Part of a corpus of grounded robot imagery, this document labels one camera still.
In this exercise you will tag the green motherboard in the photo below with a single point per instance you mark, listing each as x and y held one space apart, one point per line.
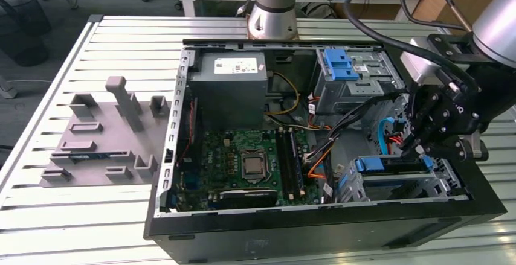
218 156

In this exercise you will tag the blue drive bay latch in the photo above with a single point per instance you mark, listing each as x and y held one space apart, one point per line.
338 65

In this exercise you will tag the installed RAM stick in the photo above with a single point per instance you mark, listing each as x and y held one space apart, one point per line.
291 162

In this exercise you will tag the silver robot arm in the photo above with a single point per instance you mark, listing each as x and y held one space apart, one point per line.
274 5

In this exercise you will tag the hard disk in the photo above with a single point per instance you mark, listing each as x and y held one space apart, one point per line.
370 164

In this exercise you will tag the black graphics card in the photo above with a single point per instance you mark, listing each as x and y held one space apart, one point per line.
246 198

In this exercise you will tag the grey power supply unit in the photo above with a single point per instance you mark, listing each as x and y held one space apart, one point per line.
226 102

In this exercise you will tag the olive bag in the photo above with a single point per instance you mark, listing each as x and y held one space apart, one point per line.
318 10

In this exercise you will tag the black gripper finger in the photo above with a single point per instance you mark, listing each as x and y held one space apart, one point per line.
421 117
442 147

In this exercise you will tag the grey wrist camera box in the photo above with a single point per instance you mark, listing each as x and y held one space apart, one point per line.
421 62

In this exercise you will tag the CPU in socket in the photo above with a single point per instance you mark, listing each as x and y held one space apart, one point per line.
254 166

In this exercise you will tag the black PC case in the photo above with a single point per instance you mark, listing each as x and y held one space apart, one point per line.
322 231

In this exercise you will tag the grey parts rack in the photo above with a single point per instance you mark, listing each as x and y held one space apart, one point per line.
108 144

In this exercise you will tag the wooden cabinet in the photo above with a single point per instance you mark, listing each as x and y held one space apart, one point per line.
434 5

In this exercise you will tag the silver optical drive cage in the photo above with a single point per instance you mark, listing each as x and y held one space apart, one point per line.
362 90

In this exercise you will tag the silver disk bay cage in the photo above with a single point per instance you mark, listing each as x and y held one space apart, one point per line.
402 191

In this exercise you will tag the RAM stick in rack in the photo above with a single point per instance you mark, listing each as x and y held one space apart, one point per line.
88 156

